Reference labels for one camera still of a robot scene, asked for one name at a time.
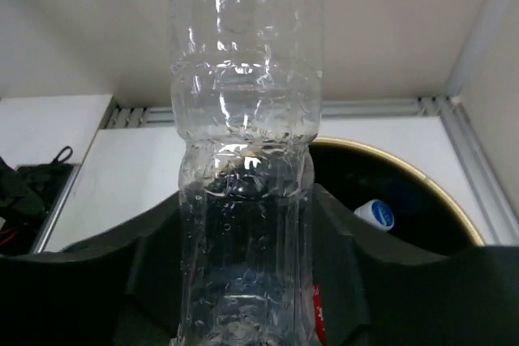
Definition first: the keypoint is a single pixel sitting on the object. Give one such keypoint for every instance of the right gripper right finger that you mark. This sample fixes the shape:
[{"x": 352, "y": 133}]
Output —
[{"x": 379, "y": 290}]

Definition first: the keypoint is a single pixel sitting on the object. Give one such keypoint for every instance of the orange cylindrical bin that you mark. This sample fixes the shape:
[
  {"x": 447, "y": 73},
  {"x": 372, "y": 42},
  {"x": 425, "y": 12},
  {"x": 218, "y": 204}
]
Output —
[{"x": 424, "y": 216}]

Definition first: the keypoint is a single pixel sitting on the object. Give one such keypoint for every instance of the clear bottle blue label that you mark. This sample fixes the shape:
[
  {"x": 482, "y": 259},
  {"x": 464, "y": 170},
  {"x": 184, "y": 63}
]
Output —
[{"x": 376, "y": 213}]

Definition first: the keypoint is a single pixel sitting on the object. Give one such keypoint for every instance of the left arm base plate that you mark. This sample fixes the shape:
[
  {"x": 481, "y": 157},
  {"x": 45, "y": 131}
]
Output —
[{"x": 28, "y": 196}]

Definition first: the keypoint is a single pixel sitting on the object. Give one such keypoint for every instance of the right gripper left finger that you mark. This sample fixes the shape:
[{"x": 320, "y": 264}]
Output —
[{"x": 119, "y": 287}]

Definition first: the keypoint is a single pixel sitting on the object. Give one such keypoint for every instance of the large clear crushed bottle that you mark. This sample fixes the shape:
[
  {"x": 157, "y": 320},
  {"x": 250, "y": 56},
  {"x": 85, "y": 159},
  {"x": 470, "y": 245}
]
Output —
[{"x": 246, "y": 96}]

